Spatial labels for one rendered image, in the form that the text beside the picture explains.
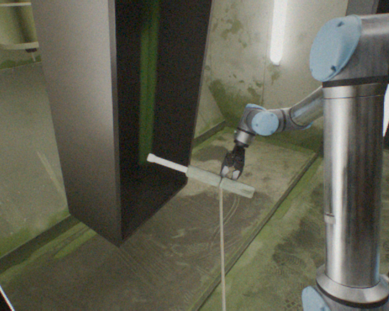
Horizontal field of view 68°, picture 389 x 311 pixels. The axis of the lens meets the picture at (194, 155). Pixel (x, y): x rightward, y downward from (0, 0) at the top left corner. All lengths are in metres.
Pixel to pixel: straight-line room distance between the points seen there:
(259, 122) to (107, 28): 0.61
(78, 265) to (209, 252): 0.83
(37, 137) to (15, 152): 0.18
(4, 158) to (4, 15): 0.87
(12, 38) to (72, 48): 1.12
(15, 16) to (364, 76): 1.89
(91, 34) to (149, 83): 0.77
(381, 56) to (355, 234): 0.35
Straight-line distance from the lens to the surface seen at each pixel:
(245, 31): 3.12
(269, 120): 1.13
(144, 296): 1.82
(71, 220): 2.31
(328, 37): 0.64
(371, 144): 0.65
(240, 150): 1.26
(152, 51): 1.61
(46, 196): 2.25
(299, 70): 2.94
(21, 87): 2.45
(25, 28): 2.13
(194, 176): 1.23
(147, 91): 1.71
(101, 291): 1.90
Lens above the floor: 1.51
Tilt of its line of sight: 30 degrees down
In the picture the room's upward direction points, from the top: 3 degrees counter-clockwise
